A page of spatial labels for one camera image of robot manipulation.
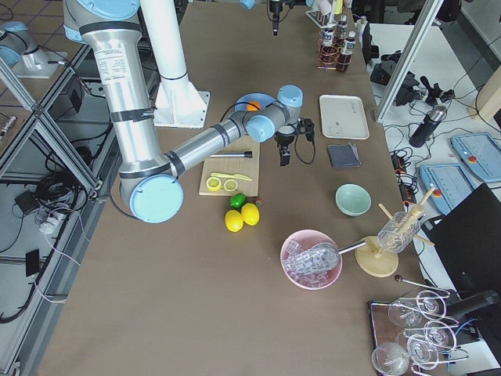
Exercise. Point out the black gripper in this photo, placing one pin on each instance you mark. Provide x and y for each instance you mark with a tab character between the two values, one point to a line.
275	13
282	141

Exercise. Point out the orange fruit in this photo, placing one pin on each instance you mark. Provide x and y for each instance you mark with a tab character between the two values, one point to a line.
253	105

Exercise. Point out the blue round plate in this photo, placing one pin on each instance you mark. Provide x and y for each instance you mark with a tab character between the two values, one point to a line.
262	98

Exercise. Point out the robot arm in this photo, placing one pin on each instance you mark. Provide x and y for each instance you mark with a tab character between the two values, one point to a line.
141	64
249	4

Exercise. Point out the steel muddler black tip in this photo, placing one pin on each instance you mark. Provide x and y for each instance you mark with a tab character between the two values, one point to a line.
233	154

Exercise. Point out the yellow plastic knife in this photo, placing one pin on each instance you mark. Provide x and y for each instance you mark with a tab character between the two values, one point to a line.
231	176

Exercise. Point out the grey folded cloth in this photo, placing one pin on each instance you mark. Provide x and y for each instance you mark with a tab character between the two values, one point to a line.
344	156

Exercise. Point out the wooden cutting board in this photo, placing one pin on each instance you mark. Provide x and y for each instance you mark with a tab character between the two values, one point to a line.
234	165

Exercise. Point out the tea bottle middle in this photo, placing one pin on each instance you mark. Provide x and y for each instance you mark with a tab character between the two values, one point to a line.
327	51

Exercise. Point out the tea bottle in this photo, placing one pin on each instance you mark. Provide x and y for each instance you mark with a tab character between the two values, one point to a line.
327	51
346	51

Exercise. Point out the lemon half upper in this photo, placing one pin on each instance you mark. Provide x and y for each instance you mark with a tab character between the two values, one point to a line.
230	185

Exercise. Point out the lemon half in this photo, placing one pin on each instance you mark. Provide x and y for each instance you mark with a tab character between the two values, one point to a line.
230	185
213	184

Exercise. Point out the cream rabbit tray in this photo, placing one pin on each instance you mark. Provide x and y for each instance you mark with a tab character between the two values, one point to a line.
343	117

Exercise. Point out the tea bottle corner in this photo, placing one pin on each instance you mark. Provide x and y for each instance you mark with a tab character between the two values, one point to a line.
342	27

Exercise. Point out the green lime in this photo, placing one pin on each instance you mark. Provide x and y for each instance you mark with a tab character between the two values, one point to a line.
237	200

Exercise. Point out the yellow lemon near strawberry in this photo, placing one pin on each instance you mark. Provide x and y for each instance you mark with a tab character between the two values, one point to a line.
250	214

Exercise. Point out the lemon half lower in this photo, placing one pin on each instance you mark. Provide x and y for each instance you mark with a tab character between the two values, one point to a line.
213	184

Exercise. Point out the tea bottle front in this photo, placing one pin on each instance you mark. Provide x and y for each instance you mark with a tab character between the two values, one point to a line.
346	51

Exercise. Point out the green bowl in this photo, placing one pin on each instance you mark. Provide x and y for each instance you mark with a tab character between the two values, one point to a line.
352	199

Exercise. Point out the yellow lemon far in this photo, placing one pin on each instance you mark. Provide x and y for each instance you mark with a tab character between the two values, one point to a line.
233	221

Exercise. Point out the metal scoop in bowl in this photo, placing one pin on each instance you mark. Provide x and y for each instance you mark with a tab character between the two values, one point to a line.
320	258

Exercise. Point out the pink bowl with ice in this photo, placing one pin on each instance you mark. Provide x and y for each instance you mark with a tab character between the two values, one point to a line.
302	240

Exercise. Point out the glass on wooden stand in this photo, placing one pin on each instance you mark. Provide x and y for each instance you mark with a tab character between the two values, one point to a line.
398	232

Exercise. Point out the wooden stand round base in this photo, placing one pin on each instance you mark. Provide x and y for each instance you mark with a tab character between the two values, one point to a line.
373	259

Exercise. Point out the black water bottle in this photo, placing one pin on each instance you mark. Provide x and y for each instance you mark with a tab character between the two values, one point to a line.
431	121

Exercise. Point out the blue teach pendant near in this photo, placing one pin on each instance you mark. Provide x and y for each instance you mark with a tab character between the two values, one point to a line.
451	184

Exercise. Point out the blue teach pendant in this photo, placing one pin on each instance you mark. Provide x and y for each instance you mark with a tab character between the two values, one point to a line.
451	184
480	153

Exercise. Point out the blue teach pendant far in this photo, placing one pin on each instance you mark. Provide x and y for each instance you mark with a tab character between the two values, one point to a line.
480	153

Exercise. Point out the black monitor corner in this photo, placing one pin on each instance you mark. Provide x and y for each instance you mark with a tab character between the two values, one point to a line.
467	241

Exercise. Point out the wine glass rack tray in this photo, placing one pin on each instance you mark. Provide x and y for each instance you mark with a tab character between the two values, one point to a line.
414	334

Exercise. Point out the copper wire bottle rack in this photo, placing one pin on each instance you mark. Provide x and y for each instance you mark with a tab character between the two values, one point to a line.
333	67

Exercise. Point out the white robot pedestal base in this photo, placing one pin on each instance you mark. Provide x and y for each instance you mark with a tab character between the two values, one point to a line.
178	103

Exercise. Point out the aluminium frame post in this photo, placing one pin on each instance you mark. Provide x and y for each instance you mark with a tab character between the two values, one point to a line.
412	46

